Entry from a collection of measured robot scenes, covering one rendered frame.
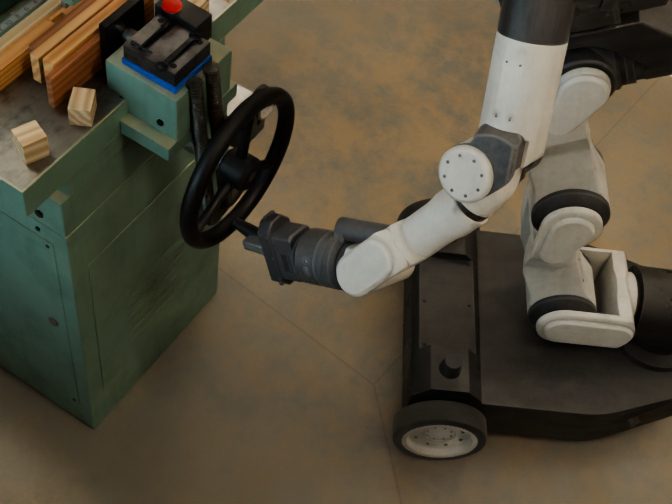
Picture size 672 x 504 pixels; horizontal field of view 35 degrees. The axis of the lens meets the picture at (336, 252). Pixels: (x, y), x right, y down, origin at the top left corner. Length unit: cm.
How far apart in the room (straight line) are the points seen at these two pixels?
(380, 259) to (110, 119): 47
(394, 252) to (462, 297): 88
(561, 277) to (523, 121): 86
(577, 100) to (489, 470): 98
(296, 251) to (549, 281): 73
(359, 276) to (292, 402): 89
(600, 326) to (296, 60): 122
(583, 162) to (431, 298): 60
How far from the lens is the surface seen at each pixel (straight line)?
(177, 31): 163
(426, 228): 148
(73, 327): 200
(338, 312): 252
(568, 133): 180
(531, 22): 134
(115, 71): 165
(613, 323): 228
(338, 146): 282
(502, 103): 137
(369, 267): 153
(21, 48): 170
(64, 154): 161
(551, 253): 203
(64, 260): 181
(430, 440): 233
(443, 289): 237
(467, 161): 139
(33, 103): 168
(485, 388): 230
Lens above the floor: 213
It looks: 55 degrees down
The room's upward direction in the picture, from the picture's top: 12 degrees clockwise
